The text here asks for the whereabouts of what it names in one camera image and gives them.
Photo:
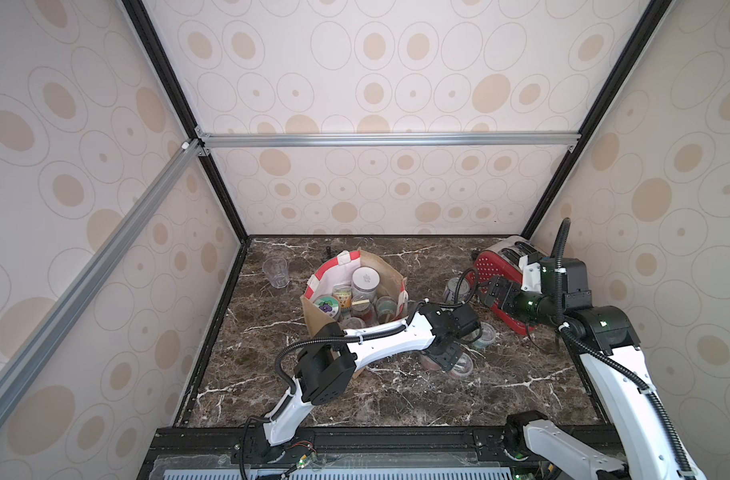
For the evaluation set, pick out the burlap canvas bag red lining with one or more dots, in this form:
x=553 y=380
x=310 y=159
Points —
x=392 y=296

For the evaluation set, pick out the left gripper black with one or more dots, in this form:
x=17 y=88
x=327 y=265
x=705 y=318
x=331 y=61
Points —
x=452 y=356

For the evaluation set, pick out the purple flower label jar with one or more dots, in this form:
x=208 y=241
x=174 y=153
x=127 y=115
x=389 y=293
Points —
x=330 y=306

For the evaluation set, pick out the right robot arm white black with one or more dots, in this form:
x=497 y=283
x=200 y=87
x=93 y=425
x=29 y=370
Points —
x=606 y=351

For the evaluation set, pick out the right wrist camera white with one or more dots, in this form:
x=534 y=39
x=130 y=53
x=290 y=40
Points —
x=531 y=273

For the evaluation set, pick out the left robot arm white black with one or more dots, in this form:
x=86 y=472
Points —
x=318 y=371

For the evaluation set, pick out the clear plastic cup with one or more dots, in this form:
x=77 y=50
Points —
x=276 y=270

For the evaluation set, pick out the large white lid canister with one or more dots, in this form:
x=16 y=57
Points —
x=365 y=283

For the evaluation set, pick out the silver diagonal rail left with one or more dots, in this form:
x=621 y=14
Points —
x=22 y=370

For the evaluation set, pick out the clear small seed jar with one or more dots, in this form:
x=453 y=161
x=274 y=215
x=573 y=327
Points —
x=463 y=368

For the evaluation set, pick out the silver horizontal rail back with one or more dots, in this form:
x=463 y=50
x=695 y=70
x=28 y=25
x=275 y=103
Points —
x=420 y=139

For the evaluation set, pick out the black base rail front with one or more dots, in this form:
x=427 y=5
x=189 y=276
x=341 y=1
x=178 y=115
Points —
x=500 y=445

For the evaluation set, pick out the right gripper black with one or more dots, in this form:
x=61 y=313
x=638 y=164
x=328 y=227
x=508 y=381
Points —
x=503 y=293

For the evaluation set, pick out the teal label seed jar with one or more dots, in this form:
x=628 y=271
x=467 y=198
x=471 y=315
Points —
x=487 y=337

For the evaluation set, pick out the red silver toaster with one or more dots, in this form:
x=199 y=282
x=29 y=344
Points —
x=503 y=259

